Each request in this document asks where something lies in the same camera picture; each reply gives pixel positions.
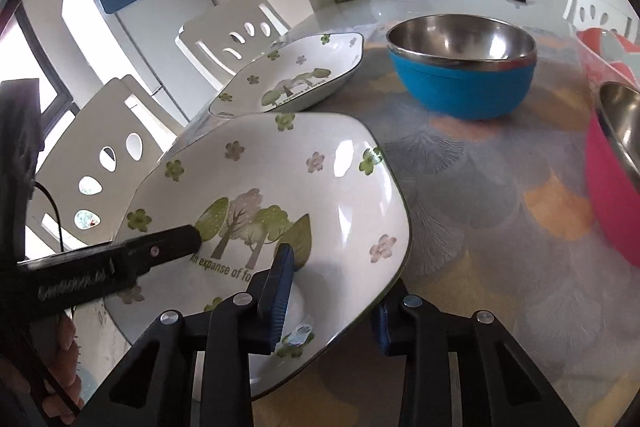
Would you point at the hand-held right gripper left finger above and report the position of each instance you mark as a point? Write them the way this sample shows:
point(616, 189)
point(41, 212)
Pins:
point(280, 277)

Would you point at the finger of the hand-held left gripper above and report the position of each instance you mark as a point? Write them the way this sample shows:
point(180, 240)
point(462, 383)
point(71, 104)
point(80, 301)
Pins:
point(125, 259)

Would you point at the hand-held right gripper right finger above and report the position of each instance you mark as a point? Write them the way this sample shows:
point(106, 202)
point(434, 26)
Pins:
point(382, 329)

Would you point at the large floral white plate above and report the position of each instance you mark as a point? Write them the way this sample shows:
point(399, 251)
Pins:
point(325, 207)

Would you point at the blue steel bowl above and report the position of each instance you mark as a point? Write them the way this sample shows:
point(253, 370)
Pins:
point(460, 92)

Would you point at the person's left hand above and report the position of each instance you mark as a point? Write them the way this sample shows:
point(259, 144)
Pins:
point(67, 337)

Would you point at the white refrigerator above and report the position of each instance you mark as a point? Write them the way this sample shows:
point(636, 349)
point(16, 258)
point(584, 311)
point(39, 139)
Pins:
point(145, 42)

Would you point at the patterned grey orange tablecloth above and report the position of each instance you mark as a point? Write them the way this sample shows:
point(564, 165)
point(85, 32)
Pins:
point(475, 187)

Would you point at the small floral white plate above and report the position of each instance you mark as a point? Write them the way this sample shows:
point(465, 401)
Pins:
point(310, 57)

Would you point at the pink steel bowl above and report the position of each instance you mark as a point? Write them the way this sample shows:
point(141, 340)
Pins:
point(610, 207)

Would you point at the clear container red contents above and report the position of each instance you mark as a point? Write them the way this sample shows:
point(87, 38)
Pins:
point(595, 38)

